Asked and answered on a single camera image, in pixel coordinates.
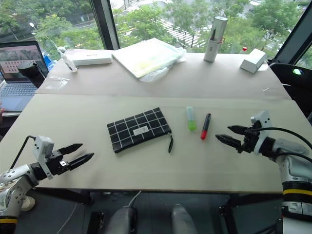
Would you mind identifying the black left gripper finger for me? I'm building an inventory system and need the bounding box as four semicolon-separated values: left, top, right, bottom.
59;143;84;155
68;153;95;171

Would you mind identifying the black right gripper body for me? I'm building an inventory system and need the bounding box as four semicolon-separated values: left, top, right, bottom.
235;121;261;154

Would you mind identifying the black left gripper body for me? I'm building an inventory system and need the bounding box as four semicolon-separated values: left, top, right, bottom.
44;150;72;177

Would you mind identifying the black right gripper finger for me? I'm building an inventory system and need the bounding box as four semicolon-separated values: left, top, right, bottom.
227;125;247;135
214;134;241;150

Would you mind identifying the black grid-pattern cloth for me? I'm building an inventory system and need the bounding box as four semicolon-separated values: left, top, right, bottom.
107;107;175;155

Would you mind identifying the open laptop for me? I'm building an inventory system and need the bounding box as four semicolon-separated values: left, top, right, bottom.
0;40;49;113

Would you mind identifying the red and black marker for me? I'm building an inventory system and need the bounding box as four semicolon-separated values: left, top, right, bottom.
200;113;212;140

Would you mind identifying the green highlighter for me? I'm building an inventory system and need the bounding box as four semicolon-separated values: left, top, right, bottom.
186;106;197;131

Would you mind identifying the person's light shoe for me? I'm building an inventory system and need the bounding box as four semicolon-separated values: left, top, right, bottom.
20;194;36;212

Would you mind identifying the clear plastic bag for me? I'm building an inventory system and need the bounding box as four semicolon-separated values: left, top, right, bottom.
45;75;71;90

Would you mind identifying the small white box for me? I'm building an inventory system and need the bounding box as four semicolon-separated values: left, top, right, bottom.
239;48;268;75

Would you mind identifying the dark rounded shape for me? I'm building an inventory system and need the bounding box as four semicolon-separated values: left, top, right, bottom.
106;205;137;234

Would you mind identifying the black device with green light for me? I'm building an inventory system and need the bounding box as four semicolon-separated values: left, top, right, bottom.
269;61;312;103

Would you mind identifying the black cylindrical tumbler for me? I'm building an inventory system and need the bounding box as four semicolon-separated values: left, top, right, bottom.
18;61;46;89

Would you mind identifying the white flat box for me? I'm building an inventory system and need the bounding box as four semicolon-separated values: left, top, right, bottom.
65;48;114;67

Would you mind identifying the white book in plastic wrap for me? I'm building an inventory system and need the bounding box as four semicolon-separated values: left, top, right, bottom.
112;37;187;82

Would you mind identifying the black window pillar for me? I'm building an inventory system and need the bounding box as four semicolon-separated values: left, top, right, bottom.
89;0;120;51

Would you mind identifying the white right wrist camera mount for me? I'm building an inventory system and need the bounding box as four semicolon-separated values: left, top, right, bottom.
250;110;273;155

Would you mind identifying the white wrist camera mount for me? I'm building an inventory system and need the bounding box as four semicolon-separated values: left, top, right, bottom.
250;110;273;155
33;135;55;180

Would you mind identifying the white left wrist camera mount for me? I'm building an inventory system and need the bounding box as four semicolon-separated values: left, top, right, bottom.
33;135;55;180

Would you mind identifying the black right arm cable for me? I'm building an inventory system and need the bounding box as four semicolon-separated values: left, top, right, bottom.
253;126;312;160

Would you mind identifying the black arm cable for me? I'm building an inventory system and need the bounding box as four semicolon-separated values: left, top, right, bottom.
9;135;37;169
253;126;312;160

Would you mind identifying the black table frame bar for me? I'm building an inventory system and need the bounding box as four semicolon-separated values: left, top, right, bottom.
31;188;96;206

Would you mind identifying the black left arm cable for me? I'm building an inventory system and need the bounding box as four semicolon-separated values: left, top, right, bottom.
9;135;37;169

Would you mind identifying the white cable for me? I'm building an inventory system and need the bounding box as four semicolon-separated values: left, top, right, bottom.
122;190;142;210

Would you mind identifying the black slanted window frame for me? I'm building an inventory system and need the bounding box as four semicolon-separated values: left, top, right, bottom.
277;0;312;64

